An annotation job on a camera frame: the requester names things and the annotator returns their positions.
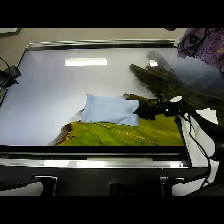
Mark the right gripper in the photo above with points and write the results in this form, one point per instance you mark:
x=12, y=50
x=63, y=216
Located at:
x=145, y=110

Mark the light blue garment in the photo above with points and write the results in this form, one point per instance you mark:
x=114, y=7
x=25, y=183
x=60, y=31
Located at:
x=110, y=110

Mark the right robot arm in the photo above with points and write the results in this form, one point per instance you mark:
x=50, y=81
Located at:
x=206, y=128

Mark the white garment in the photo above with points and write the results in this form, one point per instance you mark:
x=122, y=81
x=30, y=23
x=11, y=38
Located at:
x=200, y=150

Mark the purple garment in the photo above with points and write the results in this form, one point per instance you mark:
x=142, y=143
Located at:
x=203, y=43

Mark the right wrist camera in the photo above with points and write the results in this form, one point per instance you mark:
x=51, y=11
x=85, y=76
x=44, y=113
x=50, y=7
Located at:
x=160, y=100

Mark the silver frame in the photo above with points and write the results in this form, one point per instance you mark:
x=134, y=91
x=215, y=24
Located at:
x=96, y=163

